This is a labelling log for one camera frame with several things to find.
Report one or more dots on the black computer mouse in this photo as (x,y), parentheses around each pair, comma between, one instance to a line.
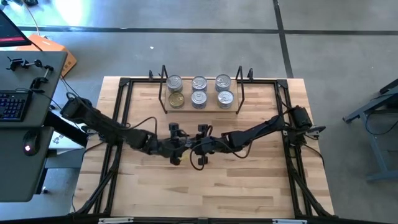
(31,143)

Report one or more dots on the black desk clamp mount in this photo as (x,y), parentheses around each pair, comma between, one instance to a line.
(21,63)
(38,81)

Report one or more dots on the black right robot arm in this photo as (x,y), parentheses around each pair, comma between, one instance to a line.
(264,127)

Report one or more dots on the black metal table frame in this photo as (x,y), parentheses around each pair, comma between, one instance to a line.
(143,81)

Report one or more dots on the green label seafood can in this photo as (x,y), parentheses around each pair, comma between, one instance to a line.
(176,99)
(174,82)

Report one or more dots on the yellowfin tuna can teal label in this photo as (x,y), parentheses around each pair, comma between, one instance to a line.
(225,98)
(223,81)

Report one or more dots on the dark laptop screen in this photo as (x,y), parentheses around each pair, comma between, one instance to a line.
(9,31)

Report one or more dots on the grey blue metal stand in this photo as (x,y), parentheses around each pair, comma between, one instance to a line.
(376,149)

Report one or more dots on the silver table edge bracket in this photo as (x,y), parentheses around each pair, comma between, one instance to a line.
(115,220)
(289,221)

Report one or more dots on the orange cardboard box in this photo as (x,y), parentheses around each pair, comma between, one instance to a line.
(53,46)

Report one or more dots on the grey computer desk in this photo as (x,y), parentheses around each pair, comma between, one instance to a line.
(18,174)

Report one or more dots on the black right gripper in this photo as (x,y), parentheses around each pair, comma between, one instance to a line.
(215,144)

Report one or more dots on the blue label seafood can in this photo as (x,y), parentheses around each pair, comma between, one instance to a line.
(199,99)
(199,83)

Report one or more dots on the white printed panel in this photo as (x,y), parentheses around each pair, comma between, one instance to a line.
(70,140)

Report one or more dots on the wooden shelf black metal frame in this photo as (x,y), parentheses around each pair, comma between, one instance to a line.
(187,108)

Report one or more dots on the black backlit keyboard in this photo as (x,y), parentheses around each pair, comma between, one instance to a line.
(14,105)

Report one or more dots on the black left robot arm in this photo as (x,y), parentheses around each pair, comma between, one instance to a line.
(99,123)

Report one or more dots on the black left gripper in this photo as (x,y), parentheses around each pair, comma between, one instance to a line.
(158,144)

